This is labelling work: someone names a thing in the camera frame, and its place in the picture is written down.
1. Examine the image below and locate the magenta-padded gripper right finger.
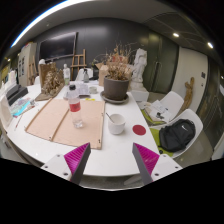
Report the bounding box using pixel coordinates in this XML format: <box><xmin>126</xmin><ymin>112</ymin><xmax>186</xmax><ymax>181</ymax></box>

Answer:
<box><xmin>131</xmin><ymin>142</ymin><xmax>183</xmax><ymax>186</ymax></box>

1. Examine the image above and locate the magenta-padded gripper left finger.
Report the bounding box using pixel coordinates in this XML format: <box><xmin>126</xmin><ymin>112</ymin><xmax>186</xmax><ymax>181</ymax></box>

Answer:
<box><xmin>40</xmin><ymin>142</ymin><xmax>92</xmax><ymax>185</ymax></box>

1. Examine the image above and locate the clear red-labelled drink bottle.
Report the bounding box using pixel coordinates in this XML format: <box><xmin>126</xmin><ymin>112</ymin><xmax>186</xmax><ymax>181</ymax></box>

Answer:
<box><xmin>67</xmin><ymin>84</ymin><xmax>85</xmax><ymax>129</ymax></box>

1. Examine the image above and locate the green seat cushion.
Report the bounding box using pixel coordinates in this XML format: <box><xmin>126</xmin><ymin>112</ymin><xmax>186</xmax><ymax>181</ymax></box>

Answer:
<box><xmin>141</xmin><ymin>108</ymin><xmax>162</xmax><ymax>127</ymax></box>
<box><xmin>149</xmin><ymin>127</ymin><xmax>175</xmax><ymax>158</ymax></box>

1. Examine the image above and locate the flat round red coaster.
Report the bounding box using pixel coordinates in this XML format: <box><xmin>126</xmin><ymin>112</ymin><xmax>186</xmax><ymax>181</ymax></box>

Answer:
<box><xmin>132</xmin><ymin>124</ymin><xmax>147</xmax><ymax>136</ymax></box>

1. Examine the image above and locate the beige wooden drawing board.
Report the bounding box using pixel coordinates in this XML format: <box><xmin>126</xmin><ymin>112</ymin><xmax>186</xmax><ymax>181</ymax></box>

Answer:
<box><xmin>24</xmin><ymin>97</ymin><xmax>106</xmax><ymax>150</ymax></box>

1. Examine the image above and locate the black backpack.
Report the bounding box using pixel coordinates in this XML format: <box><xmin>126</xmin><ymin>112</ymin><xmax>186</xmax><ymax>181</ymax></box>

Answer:
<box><xmin>158</xmin><ymin>118</ymin><xmax>197</xmax><ymax>153</ymax></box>

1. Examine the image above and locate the white ceramic cup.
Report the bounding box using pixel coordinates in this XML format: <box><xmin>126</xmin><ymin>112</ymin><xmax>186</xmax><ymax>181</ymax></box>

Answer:
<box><xmin>107</xmin><ymin>113</ymin><xmax>127</xmax><ymax>136</ymax></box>

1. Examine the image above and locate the papers stack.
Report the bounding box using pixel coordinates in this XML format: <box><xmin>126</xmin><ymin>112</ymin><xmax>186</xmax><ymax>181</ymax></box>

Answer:
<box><xmin>145</xmin><ymin>99</ymin><xmax>174</xmax><ymax>123</ymax></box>

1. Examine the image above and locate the metal spoon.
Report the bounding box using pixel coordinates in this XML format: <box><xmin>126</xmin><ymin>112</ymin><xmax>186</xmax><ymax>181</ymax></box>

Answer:
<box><xmin>105</xmin><ymin>112</ymin><xmax>116</xmax><ymax>124</ymax></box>

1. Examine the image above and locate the white plastic chair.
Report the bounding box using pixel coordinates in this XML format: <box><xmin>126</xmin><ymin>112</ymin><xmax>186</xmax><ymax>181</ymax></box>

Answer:
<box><xmin>149</xmin><ymin>108</ymin><xmax>204</xmax><ymax>160</ymax></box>
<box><xmin>141</xmin><ymin>90</ymin><xmax>185</xmax><ymax>127</ymax></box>

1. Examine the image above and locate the grey pot saucer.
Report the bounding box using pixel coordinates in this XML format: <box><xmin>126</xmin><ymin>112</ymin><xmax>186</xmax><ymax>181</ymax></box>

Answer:
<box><xmin>99</xmin><ymin>90</ymin><xmax>130</xmax><ymax>105</ymax></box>

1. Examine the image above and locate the crumpled printed plastic bag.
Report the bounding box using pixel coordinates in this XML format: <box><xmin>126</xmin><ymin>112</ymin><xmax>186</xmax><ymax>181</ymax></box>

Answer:
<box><xmin>64</xmin><ymin>81</ymin><xmax>91</xmax><ymax>100</ymax></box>

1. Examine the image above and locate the small grey cup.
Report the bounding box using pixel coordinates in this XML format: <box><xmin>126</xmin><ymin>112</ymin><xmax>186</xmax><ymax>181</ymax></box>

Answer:
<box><xmin>88</xmin><ymin>85</ymin><xmax>99</xmax><ymax>95</ymax></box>

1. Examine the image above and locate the dried plant in grey pot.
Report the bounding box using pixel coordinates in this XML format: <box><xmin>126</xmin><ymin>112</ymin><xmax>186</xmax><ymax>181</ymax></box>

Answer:
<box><xmin>102</xmin><ymin>43</ymin><xmax>135</xmax><ymax>102</ymax></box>

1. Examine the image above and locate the colourful flat package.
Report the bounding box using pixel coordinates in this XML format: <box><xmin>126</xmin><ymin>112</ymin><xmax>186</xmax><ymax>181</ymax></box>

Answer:
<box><xmin>9</xmin><ymin>97</ymin><xmax>36</xmax><ymax>118</ymax></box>

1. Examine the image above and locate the wooden figure sculpture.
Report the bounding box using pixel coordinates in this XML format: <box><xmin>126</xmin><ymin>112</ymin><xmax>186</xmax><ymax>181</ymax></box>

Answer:
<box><xmin>178</xmin><ymin>77</ymin><xmax>195</xmax><ymax>114</ymax></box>

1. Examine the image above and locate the small dark-capped bottle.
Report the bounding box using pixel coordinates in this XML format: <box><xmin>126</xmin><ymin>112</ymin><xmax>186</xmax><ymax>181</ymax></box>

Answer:
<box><xmin>82</xmin><ymin>68</ymin><xmax>90</xmax><ymax>84</ymax></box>

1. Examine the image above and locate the small white figurine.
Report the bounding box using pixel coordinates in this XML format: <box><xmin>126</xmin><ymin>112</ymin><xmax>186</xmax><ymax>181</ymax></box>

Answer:
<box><xmin>62</xmin><ymin>63</ymin><xmax>71</xmax><ymax>86</ymax></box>

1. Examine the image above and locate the cardboard box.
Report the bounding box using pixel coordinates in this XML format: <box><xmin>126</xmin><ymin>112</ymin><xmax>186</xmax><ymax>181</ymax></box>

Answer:
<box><xmin>94</xmin><ymin>62</ymin><xmax>111</xmax><ymax>88</ymax></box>

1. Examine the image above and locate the black desktop device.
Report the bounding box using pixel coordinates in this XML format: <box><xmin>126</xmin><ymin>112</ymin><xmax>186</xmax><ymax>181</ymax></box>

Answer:
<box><xmin>5</xmin><ymin>83</ymin><xmax>30</xmax><ymax>106</ymax></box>

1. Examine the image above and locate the white plaster statue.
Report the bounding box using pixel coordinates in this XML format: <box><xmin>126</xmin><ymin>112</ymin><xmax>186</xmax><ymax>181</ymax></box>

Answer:
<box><xmin>129</xmin><ymin>48</ymin><xmax>150</xmax><ymax>92</ymax></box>

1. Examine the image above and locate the wooden easel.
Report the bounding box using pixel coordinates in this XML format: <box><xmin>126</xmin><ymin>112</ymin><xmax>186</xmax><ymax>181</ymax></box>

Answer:
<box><xmin>69</xmin><ymin>48</ymin><xmax>88</xmax><ymax>81</ymax></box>

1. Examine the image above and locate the white cabinet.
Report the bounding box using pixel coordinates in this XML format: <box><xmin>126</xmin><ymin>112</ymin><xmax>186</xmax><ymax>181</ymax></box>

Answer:
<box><xmin>17</xmin><ymin>42</ymin><xmax>38</xmax><ymax>88</ymax></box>

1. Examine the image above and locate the white pedestal block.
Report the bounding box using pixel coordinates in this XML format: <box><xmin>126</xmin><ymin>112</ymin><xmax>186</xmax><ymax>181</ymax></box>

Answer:
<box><xmin>129</xmin><ymin>88</ymin><xmax>150</xmax><ymax>103</ymax></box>

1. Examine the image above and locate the dark wall screen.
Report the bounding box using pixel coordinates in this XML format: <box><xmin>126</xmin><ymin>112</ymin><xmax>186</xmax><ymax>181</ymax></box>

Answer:
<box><xmin>38</xmin><ymin>32</ymin><xmax>78</xmax><ymax>62</ymax></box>

